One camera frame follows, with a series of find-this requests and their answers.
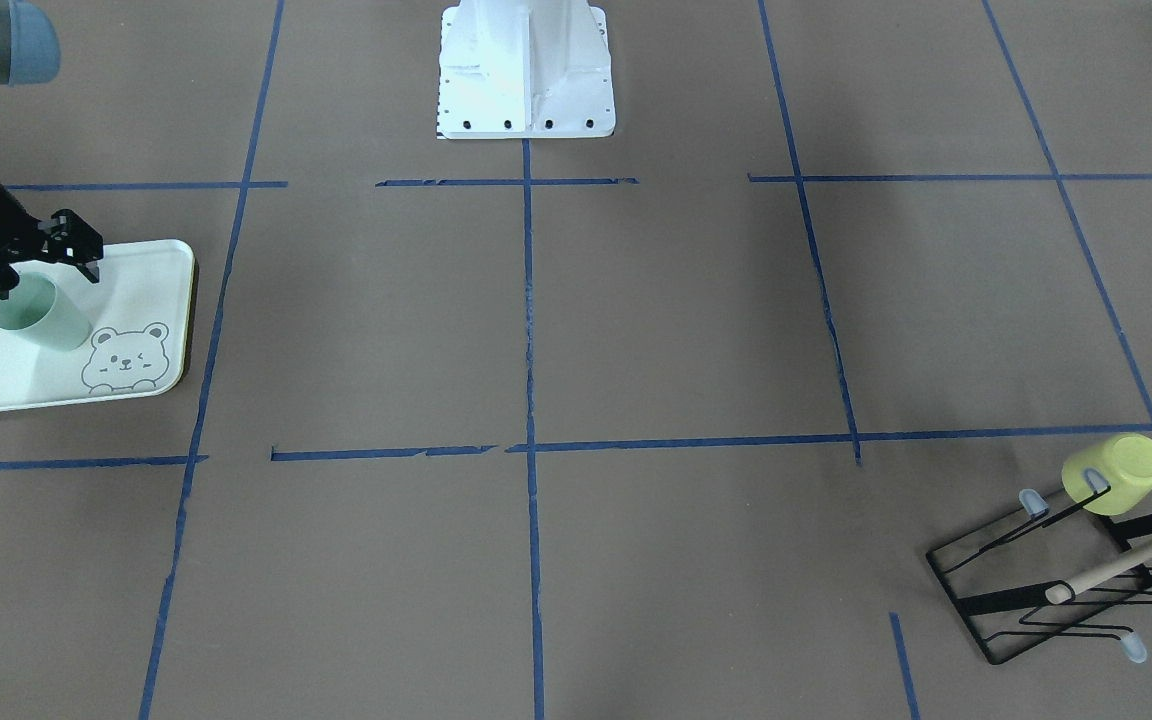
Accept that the yellow cup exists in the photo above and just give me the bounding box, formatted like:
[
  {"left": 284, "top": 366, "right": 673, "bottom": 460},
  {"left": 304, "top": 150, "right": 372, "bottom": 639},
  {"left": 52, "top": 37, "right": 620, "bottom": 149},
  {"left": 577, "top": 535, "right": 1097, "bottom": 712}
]
[{"left": 1061, "top": 433, "right": 1152, "bottom": 518}]

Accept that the pale yellow bear tray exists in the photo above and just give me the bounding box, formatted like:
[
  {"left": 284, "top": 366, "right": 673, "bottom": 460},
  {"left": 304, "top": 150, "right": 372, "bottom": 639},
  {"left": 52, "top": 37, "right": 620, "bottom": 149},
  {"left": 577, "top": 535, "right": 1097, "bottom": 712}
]
[{"left": 0, "top": 240, "right": 196, "bottom": 414}]

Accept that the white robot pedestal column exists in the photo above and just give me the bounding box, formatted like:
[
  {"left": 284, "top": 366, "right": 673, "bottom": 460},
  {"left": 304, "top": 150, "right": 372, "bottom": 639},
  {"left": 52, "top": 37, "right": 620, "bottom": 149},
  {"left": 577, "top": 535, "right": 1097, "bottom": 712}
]
[{"left": 435, "top": 1, "right": 617, "bottom": 141}]

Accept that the pale green cup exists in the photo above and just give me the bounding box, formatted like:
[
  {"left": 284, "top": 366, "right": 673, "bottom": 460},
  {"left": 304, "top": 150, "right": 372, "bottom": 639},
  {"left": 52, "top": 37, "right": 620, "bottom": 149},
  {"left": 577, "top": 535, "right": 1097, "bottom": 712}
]
[{"left": 0, "top": 273, "right": 93, "bottom": 353}]

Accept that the wooden rack handle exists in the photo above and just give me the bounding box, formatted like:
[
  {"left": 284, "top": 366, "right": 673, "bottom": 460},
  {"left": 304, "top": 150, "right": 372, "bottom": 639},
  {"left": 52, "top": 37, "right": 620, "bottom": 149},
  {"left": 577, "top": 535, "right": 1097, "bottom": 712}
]
[{"left": 1044, "top": 539, "right": 1152, "bottom": 605}]

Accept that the black wire cup rack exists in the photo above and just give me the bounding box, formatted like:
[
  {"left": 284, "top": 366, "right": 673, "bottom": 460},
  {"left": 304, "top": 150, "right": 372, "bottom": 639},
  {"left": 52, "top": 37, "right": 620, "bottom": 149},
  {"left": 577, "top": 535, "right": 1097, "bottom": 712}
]
[{"left": 925, "top": 488, "right": 1152, "bottom": 665}]

